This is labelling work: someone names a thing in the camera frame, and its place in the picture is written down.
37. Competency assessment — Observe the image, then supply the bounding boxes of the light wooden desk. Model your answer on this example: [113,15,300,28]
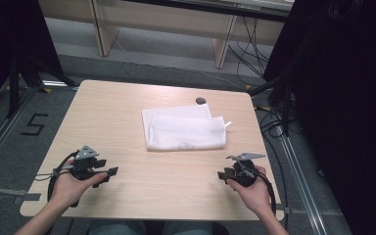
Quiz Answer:
[38,0,296,70]

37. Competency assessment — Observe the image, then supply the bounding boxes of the white towel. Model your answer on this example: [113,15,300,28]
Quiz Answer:
[141,103,233,153]

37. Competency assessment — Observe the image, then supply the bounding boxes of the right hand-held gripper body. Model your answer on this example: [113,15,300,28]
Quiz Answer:
[225,152,266,188]

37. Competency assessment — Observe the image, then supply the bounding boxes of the person's right hand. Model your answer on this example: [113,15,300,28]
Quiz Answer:
[225,164,274,217]

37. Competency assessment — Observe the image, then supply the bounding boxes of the grey floor rail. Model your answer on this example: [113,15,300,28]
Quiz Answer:
[0,87,39,177]
[275,125,328,235]

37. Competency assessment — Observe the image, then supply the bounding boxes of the person's legs in jeans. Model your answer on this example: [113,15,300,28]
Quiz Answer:
[87,219,217,235]

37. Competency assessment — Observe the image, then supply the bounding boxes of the grey metal table bracket bar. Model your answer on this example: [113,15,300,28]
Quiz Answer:
[0,185,42,206]

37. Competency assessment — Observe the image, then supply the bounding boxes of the black cable bundle under desk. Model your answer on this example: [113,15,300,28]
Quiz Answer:
[227,16,273,86]

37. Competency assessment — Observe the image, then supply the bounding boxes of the black floor cables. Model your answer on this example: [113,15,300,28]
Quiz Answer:
[256,105,291,231]

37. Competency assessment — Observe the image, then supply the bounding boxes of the person's left hand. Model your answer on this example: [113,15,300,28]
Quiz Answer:
[49,159,109,209]

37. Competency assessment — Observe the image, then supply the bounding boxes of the small grey table bracket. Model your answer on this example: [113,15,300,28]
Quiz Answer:
[275,204,292,215]

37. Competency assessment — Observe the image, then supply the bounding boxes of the black metal stand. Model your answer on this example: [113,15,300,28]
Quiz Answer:
[5,53,78,119]
[249,72,297,137]

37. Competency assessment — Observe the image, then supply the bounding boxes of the black curtain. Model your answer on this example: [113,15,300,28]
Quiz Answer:
[0,0,65,114]
[262,0,376,235]

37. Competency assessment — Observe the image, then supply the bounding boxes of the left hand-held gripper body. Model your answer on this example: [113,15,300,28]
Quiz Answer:
[70,145,108,181]

